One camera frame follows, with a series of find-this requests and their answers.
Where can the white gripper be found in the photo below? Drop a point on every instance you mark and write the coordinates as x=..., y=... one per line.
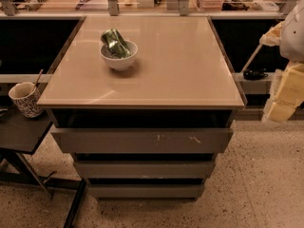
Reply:
x=294, y=37

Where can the grey drawer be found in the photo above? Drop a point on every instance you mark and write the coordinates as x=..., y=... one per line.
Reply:
x=142, y=140
x=144, y=169
x=146, y=191

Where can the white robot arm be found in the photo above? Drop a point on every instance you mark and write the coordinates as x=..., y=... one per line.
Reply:
x=288, y=35

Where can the grey drawer cabinet glass top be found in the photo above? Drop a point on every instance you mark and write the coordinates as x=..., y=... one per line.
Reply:
x=180, y=79

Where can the grey bottom drawer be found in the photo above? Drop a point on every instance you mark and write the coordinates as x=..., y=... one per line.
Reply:
x=146, y=191

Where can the grey top drawer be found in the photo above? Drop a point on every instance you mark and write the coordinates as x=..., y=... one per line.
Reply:
x=142, y=140

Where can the small black object on ledge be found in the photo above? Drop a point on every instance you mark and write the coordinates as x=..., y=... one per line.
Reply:
x=254, y=75

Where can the white ceramic bowl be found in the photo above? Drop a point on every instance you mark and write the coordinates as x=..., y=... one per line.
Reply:
x=122, y=63

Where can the green metal can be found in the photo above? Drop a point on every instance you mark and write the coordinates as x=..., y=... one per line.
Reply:
x=115, y=44

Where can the wooden stick in mug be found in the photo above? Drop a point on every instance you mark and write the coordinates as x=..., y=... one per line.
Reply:
x=37, y=80

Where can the patterned white mug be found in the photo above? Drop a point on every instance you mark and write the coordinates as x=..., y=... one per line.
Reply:
x=25, y=96

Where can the dark side table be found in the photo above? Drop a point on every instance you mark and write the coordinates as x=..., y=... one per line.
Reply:
x=19, y=136

